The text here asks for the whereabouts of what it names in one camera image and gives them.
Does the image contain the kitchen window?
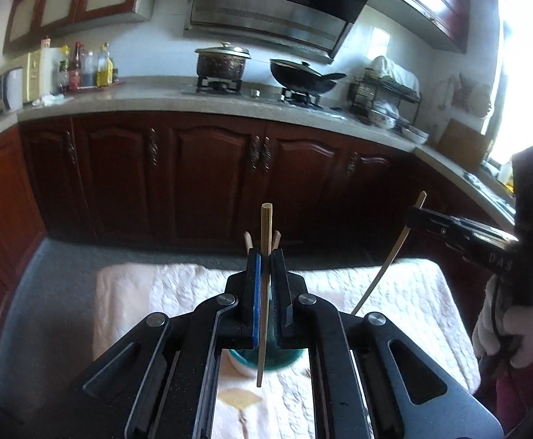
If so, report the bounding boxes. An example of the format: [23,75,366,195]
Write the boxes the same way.
[495,0,533,165]

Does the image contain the dark sauce bottle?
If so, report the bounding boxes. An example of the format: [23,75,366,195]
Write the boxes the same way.
[70,42,83,90]

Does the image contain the yellow cooking oil bottle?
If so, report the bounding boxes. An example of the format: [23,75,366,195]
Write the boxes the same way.
[96,42,114,87]

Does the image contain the white cloth over dish rack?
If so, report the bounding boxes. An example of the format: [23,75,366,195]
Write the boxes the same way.
[369,56,420,94]

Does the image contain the gas stove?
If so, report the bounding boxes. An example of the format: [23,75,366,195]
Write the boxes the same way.
[182,75,340,110]

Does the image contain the black wire dish rack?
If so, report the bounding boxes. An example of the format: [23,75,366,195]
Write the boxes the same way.
[351,78,423,129]

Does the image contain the dark wood base cabinets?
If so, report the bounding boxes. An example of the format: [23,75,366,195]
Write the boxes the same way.
[0,110,523,371]

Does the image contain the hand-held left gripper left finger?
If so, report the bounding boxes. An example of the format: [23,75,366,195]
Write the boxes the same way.
[33,249,264,439]

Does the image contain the person's right hand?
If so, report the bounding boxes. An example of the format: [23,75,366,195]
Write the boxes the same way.
[471,278,533,369]

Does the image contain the green capped bottle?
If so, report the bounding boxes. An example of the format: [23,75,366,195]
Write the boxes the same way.
[58,46,71,93]

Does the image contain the steel range hood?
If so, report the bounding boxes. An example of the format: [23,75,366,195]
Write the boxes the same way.
[183,0,374,65]

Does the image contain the clear glass bottle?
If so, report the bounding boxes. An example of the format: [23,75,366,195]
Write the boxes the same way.
[82,50,98,89]

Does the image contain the wooden cutting board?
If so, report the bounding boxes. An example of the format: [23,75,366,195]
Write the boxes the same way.
[437,118,493,165]

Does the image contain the floral white utensil holder cup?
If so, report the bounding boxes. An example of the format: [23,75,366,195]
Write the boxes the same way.
[227,338,305,378]

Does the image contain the stone kitchen countertop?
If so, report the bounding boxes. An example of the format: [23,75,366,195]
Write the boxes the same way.
[0,75,519,229]

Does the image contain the cream quilted tablecloth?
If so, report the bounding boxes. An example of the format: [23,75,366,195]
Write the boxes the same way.
[93,258,481,439]

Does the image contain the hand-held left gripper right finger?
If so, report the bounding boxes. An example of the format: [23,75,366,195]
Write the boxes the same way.
[270,249,502,439]

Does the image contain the round woven trivet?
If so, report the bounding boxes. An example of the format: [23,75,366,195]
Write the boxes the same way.
[469,83,493,117]

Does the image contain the floral ceramic bowl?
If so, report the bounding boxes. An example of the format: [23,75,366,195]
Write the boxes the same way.
[369,105,400,130]

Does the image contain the wall chopstick holder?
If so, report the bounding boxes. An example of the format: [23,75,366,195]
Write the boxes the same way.
[452,73,473,110]

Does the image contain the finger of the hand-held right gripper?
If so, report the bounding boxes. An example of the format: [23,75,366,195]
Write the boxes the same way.
[406,206,520,258]

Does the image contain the white bowl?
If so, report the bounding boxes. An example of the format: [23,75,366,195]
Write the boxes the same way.
[401,124,431,144]

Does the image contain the yellowish microwave oven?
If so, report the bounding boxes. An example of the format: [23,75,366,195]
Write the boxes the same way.
[0,48,61,114]

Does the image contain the cooking pot with lid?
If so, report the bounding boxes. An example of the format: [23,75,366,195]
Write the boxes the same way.
[195,42,252,80]

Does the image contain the black wok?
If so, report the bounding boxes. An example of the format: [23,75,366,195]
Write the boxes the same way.
[269,58,347,94]

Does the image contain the wall cabinet with frosted doors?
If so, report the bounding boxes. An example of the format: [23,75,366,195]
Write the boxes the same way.
[3,0,152,56]

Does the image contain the person's right forearm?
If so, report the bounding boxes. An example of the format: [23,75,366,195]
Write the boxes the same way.
[491,329,533,427]

